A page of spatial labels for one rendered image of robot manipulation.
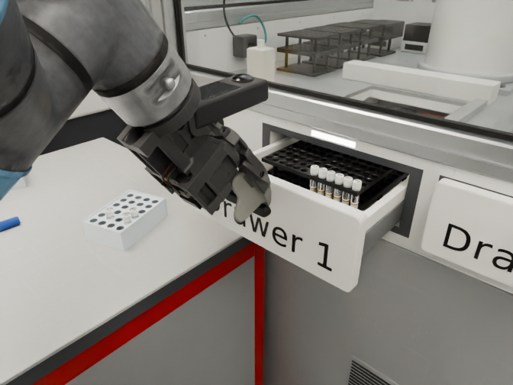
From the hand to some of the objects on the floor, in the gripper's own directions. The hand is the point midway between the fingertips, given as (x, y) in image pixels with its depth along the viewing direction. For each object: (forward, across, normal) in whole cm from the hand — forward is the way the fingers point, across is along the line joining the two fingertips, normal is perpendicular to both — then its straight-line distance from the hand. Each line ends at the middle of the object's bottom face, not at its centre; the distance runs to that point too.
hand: (256, 192), depth 53 cm
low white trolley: (+67, -41, -63) cm, 101 cm away
